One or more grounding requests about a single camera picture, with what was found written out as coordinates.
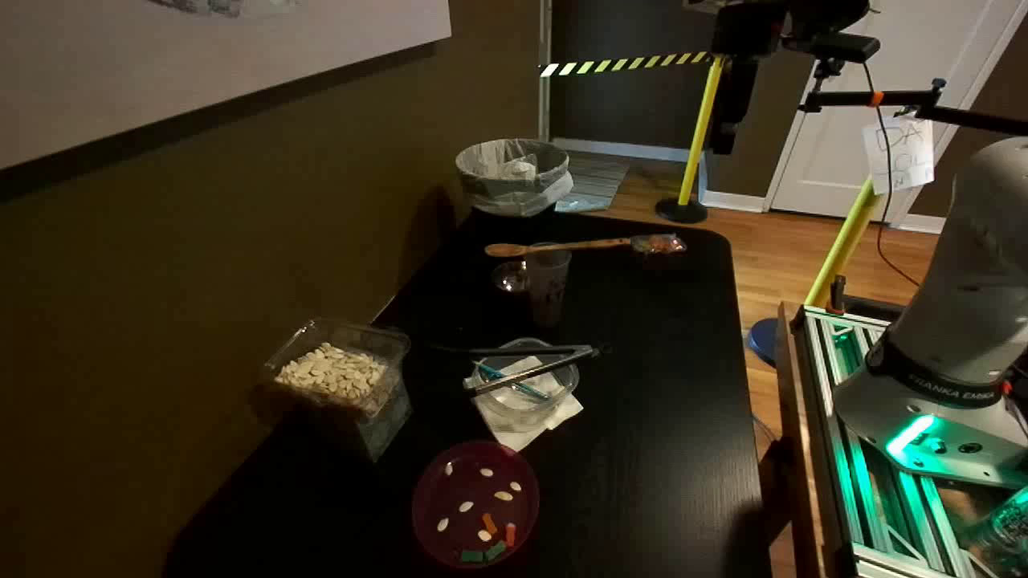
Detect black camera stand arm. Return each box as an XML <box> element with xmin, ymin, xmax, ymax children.
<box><xmin>796</xmin><ymin>73</ymin><xmax>1028</xmax><ymax>142</ymax></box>

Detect clear plastic container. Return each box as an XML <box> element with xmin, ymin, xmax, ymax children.
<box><xmin>469</xmin><ymin>334</ymin><xmax>586</xmax><ymax>407</ymax></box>

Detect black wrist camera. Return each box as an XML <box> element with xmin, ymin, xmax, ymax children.
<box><xmin>811</xmin><ymin>30</ymin><xmax>885</xmax><ymax>65</ymax></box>

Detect blue pen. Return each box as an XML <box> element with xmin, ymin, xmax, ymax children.
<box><xmin>474</xmin><ymin>363</ymin><xmax>556</xmax><ymax>405</ymax></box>

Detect metal tongs with black tips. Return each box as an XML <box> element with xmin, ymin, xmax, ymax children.
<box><xmin>431</xmin><ymin>338</ymin><xmax>603</xmax><ymax>399</ymax></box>

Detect clear plastic cup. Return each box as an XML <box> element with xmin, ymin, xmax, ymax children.
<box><xmin>521</xmin><ymin>252</ymin><xmax>575</xmax><ymax>332</ymax></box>

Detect small shiny wrapper packet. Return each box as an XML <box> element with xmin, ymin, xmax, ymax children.
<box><xmin>628</xmin><ymin>231</ymin><xmax>692</xmax><ymax>261</ymax></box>

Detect white wall board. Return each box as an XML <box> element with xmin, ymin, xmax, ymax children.
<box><xmin>0</xmin><ymin>0</ymin><xmax>456</xmax><ymax>174</ymax></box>

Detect grey plastic floor sheet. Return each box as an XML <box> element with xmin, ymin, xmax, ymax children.
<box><xmin>556</xmin><ymin>148</ymin><xmax>635</xmax><ymax>215</ymax></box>

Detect clear box of popcorn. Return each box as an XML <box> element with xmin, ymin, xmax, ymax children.
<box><xmin>259</xmin><ymin>316</ymin><xmax>413</xmax><ymax>463</ymax></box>

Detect yellow post with blue base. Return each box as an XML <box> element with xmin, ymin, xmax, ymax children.
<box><xmin>744</xmin><ymin>178</ymin><xmax>885</xmax><ymax>373</ymax></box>

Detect yellow post with black base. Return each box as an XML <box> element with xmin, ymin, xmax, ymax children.
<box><xmin>652</xmin><ymin>56</ymin><xmax>731</xmax><ymax>226</ymax></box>

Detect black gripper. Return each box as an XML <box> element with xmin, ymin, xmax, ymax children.
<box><xmin>706</xmin><ymin>25</ymin><xmax>769</xmax><ymax>158</ymax></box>

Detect yellow black caution tape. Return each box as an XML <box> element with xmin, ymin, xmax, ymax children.
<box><xmin>538</xmin><ymin>48</ymin><xmax>716</xmax><ymax>83</ymax></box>

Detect thin black cable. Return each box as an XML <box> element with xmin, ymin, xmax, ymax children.
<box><xmin>861</xmin><ymin>60</ymin><xmax>924</xmax><ymax>293</ymax></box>

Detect white door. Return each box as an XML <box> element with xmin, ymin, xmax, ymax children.
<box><xmin>769</xmin><ymin>0</ymin><xmax>1016</xmax><ymax>222</ymax></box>

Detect wooden spoon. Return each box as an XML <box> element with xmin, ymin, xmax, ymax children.
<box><xmin>481</xmin><ymin>231</ymin><xmax>645</xmax><ymax>261</ymax></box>

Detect white paper napkin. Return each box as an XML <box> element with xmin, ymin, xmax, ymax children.
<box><xmin>462</xmin><ymin>356</ymin><xmax>588</xmax><ymax>455</ymax></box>

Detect red plate with candies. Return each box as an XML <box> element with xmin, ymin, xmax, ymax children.
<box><xmin>409</xmin><ymin>436</ymin><xmax>544</xmax><ymax>573</ymax></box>

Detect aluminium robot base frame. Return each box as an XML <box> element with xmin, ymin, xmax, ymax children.
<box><xmin>796</xmin><ymin>302</ymin><xmax>1028</xmax><ymax>578</ymax></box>

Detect wooden board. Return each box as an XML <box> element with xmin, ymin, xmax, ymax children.
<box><xmin>775</xmin><ymin>302</ymin><xmax>831</xmax><ymax>578</ymax></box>

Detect trash bin with plastic bag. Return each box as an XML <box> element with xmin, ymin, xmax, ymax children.
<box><xmin>453</xmin><ymin>134</ymin><xmax>578</xmax><ymax>222</ymax></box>

